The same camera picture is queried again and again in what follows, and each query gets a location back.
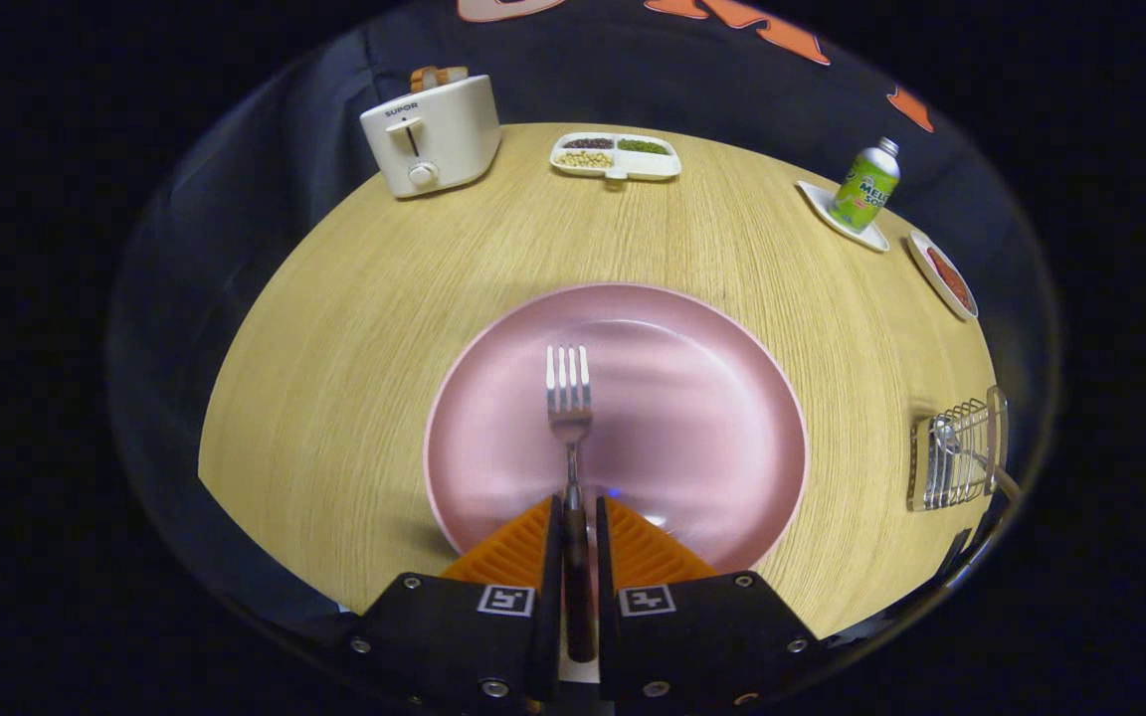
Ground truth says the white toaster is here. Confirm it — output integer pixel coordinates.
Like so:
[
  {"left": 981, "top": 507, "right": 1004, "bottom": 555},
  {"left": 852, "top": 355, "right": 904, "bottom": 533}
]
[{"left": 359, "top": 75, "right": 502, "bottom": 200}]

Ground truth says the pink round plate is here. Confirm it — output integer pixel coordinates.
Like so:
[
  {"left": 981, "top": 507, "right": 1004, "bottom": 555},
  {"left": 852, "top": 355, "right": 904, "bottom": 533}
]
[{"left": 423, "top": 283, "right": 811, "bottom": 576}]

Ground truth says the metal fork with dark handle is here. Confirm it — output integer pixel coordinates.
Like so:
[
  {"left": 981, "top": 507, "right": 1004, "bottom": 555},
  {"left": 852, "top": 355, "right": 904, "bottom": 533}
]
[{"left": 545, "top": 344, "right": 599, "bottom": 664}]

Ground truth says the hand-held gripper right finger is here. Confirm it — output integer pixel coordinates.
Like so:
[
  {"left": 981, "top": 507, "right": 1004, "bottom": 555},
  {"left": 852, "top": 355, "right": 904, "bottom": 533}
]
[{"left": 595, "top": 495, "right": 821, "bottom": 709}]

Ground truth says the metal wire cutlery rack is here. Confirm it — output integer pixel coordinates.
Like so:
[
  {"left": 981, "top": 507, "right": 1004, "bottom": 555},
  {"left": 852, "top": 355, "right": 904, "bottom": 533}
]
[{"left": 907, "top": 386, "right": 1010, "bottom": 513}]

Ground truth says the metal spoon with dark handle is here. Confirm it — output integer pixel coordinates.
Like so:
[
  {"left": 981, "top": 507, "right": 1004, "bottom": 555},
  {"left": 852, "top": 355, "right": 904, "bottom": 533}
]
[{"left": 931, "top": 418, "right": 1022, "bottom": 498}]

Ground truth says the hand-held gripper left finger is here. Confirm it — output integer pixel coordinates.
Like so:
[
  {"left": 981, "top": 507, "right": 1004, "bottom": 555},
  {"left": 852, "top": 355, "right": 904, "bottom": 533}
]
[{"left": 349, "top": 495, "right": 564, "bottom": 709}]

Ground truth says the white divided bean dish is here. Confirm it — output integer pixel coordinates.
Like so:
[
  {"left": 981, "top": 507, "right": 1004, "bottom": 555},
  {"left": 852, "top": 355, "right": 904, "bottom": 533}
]
[{"left": 549, "top": 132, "right": 682, "bottom": 187}]

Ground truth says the white square coaster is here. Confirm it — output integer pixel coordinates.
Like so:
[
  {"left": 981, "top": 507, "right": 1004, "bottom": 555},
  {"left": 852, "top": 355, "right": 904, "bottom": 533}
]
[{"left": 797, "top": 180, "right": 890, "bottom": 254}]

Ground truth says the green soda bottle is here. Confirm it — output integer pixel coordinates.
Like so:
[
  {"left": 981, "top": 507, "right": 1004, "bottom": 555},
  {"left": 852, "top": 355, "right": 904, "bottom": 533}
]
[{"left": 827, "top": 137, "right": 901, "bottom": 234}]

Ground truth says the white oval plate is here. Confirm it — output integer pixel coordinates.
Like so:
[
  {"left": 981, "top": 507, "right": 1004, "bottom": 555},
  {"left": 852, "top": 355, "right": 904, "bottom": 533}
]
[{"left": 907, "top": 231, "right": 980, "bottom": 321}]

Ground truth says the red fried meat piece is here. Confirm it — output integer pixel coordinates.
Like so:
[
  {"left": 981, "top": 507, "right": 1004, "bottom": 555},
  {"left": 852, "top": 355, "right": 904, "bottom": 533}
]
[{"left": 926, "top": 247, "right": 972, "bottom": 309}]

